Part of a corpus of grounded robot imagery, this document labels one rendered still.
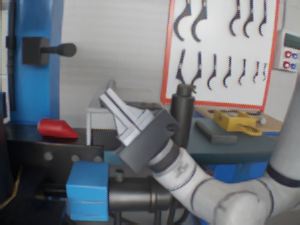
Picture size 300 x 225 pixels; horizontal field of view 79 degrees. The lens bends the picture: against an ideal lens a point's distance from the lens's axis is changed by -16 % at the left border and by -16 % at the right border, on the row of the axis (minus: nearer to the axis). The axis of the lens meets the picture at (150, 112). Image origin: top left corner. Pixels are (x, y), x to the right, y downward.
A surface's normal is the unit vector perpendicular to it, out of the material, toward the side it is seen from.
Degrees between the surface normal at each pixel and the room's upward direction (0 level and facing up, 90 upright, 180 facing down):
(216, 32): 90
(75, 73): 90
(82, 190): 90
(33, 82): 90
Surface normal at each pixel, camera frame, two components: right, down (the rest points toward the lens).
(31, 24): 0.14, 0.27
